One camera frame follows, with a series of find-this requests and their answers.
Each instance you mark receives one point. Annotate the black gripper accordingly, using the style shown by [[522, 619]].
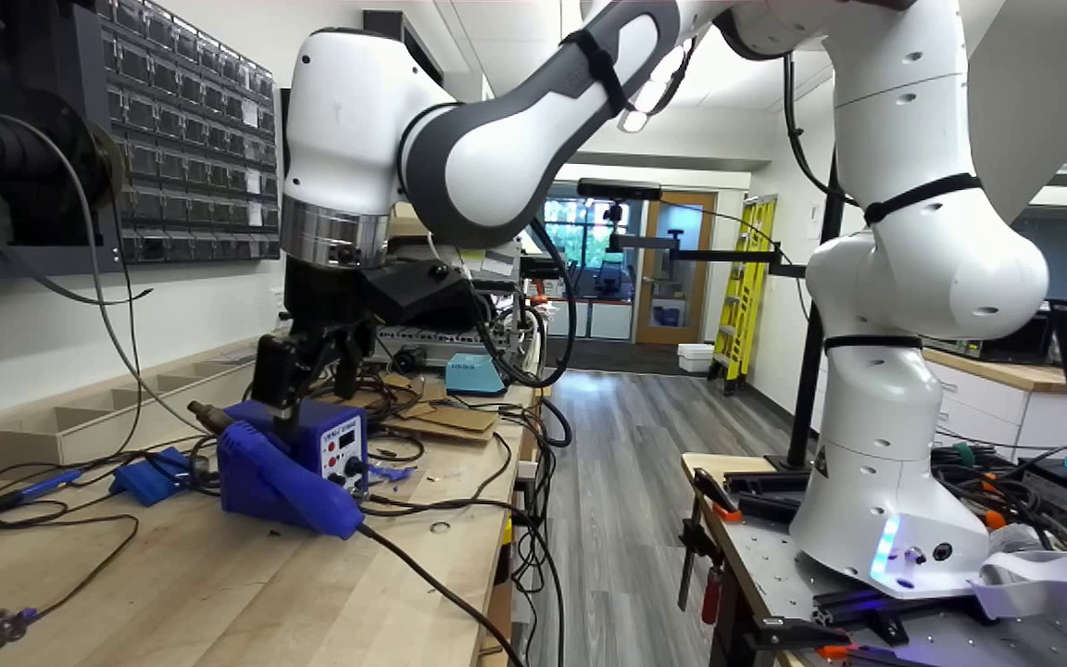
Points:
[[323, 297]]

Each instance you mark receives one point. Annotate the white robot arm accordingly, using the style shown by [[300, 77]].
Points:
[[498, 134]]

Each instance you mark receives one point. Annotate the grey benchtop machine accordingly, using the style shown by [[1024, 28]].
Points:
[[427, 297]]

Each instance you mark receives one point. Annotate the blue hot air station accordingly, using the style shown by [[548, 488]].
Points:
[[314, 438]]

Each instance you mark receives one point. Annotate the blue tape scraps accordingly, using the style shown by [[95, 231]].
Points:
[[390, 474]]

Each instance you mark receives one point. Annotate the stacked wooden boards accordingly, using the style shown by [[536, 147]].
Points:
[[444, 425]]

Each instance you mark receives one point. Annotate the teal plastic box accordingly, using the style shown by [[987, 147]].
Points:
[[474, 376]]

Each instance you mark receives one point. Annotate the small blue plastic part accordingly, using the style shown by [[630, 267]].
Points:
[[148, 477]]

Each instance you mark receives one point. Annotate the wooden tray shelf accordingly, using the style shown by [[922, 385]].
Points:
[[91, 427]]

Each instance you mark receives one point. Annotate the large dark parts drawer cabinet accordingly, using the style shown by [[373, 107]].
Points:
[[186, 123]]

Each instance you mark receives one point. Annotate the wooden door with window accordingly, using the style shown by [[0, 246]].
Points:
[[651, 272]]

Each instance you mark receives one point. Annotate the white bin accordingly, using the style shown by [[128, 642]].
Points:
[[694, 356]]

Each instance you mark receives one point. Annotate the black bar clamp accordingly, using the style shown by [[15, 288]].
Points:
[[699, 541]]

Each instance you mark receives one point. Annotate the yellow folding ladder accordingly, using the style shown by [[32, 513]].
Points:
[[743, 297]]

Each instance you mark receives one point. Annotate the white crumpled sheet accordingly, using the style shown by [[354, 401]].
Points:
[[1052, 586]]

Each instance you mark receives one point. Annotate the black camera stand pole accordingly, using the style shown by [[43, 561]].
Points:
[[812, 385]]

